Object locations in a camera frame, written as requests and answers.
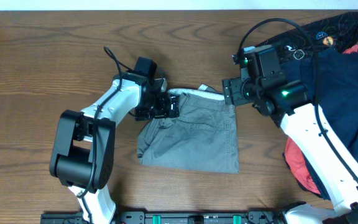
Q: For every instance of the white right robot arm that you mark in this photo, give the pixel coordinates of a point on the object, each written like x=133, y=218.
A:
x=263, y=84

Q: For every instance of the red garment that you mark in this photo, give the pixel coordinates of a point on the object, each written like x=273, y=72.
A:
x=302, y=169

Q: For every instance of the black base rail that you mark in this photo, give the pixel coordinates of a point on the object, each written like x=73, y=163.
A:
x=197, y=217

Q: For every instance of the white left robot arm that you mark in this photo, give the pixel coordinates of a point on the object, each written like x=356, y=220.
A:
x=83, y=150

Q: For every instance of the grey shorts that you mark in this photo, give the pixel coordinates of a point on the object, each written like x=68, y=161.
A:
x=203, y=137

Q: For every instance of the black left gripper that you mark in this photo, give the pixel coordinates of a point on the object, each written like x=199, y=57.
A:
x=165, y=106

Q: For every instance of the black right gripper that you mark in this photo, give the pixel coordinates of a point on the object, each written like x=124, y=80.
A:
x=234, y=91

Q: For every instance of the black patterned shorts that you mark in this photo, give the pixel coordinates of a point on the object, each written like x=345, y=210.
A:
x=338, y=33

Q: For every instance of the navy blue garment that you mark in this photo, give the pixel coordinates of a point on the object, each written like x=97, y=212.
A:
x=337, y=90

